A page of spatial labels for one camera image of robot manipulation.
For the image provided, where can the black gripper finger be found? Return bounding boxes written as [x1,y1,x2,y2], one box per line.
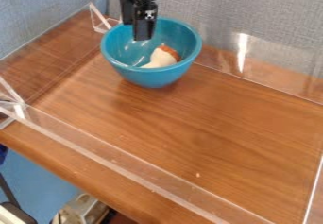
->
[134,1,158,41]
[120,0,134,25]

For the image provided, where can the blue bowl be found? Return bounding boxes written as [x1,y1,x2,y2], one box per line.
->
[102,17,202,88]

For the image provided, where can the clear acrylic tray walls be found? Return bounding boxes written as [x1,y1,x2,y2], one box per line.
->
[0,5,323,224]

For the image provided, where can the white power strip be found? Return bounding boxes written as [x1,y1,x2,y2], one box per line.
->
[51,193,110,224]

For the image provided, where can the black stand leg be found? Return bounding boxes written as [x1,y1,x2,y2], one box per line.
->
[0,173,38,224]

